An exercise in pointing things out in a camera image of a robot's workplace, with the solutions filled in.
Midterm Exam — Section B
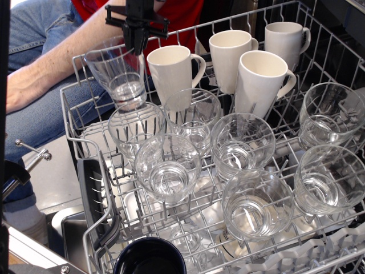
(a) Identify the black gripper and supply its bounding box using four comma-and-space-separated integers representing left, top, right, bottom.
105, 0, 170, 56

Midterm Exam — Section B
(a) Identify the tall clear glass cup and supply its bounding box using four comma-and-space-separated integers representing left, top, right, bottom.
84, 35, 147, 109

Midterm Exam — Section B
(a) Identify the person's bare forearm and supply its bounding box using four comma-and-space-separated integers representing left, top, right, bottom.
28, 0, 160, 86

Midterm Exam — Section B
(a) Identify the person's bare hand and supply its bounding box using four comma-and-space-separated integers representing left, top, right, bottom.
6, 66, 45, 114

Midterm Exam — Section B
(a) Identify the white mug left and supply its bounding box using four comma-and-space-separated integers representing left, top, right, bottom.
147, 45, 206, 111

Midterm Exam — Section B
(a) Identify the white mug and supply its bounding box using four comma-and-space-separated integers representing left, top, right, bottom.
264, 22, 311, 71
234, 50, 297, 118
209, 30, 259, 94
147, 45, 206, 111

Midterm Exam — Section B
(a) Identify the clear glass second row left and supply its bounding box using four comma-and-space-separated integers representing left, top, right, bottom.
108, 101, 166, 167

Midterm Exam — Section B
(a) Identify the white mug back centre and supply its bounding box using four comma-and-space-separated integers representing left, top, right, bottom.
209, 30, 259, 94

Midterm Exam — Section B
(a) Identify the clear glass behind white mug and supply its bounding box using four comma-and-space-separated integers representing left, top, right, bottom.
164, 88, 221, 158

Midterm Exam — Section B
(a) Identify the white mug front right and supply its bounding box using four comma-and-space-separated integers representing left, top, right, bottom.
234, 50, 297, 118

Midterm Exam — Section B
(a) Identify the clear glass front left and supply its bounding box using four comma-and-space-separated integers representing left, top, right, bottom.
135, 134, 201, 206

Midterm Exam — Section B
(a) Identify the white mug back right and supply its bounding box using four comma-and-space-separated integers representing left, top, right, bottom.
264, 22, 311, 71

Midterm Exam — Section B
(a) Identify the black clamp with metal rods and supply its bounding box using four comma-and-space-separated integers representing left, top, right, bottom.
2, 139, 52, 201

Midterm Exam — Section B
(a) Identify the clear glass front centre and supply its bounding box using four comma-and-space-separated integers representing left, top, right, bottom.
221, 170, 294, 241

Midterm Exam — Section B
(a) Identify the clear glass far right upper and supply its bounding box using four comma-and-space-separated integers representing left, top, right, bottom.
298, 82, 364, 151

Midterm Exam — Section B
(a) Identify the small glass lower rack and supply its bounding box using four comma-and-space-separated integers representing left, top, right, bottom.
170, 224, 201, 255

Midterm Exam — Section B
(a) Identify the dark blue mug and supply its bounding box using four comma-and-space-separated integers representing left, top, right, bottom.
113, 237, 187, 273

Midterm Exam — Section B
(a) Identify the clear glass far right lower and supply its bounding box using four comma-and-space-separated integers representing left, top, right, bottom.
294, 144, 364, 215

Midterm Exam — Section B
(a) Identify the grey wire dishwasher rack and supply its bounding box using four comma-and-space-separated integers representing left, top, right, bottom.
60, 1, 364, 273

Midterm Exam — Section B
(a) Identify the black frame post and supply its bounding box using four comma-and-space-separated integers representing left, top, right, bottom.
1, 1, 11, 273

